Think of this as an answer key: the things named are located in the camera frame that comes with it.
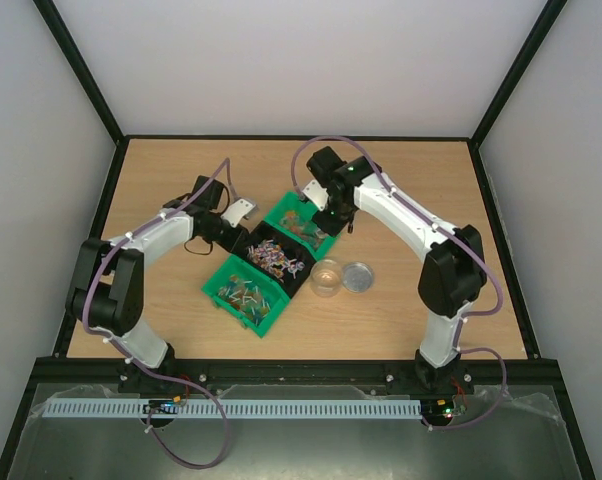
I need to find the black bin with lollipops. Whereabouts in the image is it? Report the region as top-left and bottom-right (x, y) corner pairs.
(233, 221), (316, 298)

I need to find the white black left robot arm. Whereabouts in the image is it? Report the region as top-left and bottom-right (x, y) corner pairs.
(65, 197), (257, 370)

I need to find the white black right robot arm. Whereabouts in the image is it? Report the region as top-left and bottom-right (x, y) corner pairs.
(302, 147), (487, 392)

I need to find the clear plastic candy jar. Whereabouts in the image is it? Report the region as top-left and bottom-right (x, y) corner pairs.
(309, 258), (342, 298)

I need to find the silver metal jar lid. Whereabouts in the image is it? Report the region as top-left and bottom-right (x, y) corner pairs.
(342, 262), (374, 293)

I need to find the left controller circuit board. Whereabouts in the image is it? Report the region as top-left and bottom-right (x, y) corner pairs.
(141, 396), (190, 416)

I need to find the controller circuit board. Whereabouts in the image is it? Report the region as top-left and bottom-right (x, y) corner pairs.
(424, 394), (468, 418)
(141, 396), (190, 416)

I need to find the right controller circuit board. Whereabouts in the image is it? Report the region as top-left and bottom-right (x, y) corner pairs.
(424, 394), (468, 418)

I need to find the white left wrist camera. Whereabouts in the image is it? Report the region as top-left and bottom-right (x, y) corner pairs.
(221, 198), (258, 228)

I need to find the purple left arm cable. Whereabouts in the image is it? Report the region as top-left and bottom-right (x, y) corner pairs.
(81, 157), (242, 471)

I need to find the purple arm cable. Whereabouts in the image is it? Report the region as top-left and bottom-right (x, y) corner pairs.
(290, 135), (508, 432)
(81, 157), (242, 471)

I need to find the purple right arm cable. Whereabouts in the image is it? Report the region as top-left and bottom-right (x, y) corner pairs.
(290, 135), (508, 432)

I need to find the light blue slotted cable duct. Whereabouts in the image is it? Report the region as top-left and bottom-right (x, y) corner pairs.
(42, 398), (421, 420)

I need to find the black aluminium frame rail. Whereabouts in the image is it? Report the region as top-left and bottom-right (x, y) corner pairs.
(28, 357), (565, 396)

